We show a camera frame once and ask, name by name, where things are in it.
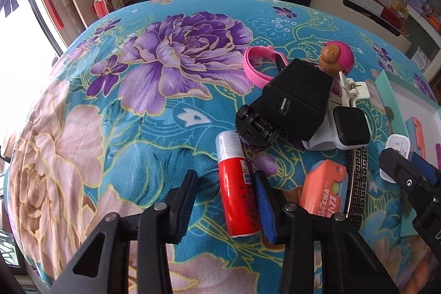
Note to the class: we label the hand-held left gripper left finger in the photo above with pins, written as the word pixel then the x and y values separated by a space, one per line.
pixel 187 208

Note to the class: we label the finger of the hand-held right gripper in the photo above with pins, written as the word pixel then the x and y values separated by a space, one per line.
pixel 425 163
pixel 396 166

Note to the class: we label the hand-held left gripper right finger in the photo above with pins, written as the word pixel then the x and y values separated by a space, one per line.
pixel 265 208

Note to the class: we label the white charger plug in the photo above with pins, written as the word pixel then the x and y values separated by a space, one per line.
pixel 396 146

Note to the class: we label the red glue stick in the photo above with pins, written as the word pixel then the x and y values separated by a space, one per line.
pixel 237 190

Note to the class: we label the black gold patterned bar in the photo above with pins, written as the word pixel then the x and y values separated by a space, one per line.
pixel 358 177

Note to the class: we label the orange plastic box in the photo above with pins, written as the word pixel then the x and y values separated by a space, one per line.
pixel 320 183

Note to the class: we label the white smartwatch black screen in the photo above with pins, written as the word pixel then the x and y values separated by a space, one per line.
pixel 349 127

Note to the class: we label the shallow teal cardboard box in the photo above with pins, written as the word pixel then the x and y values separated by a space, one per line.
pixel 406 97

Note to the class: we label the magenta plastic item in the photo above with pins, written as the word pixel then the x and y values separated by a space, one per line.
pixel 438 158

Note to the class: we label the salmon pink small box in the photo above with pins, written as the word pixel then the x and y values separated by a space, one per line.
pixel 418 134

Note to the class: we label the floral printed blanket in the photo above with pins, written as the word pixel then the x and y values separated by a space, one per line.
pixel 155 128

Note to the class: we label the white hair clip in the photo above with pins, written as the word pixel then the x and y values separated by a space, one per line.
pixel 355 90

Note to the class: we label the black power adapter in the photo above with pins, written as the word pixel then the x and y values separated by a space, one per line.
pixel 299 90

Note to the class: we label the pink doll head toy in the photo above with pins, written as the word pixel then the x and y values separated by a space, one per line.
pixel 339 56

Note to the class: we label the pink wristband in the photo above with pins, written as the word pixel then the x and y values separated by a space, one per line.
pixel 253 68

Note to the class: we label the white television stand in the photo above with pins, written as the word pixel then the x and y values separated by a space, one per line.
pixel 344 3

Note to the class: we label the red tissue box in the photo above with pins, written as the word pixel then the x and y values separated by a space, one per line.
pixel 100 6

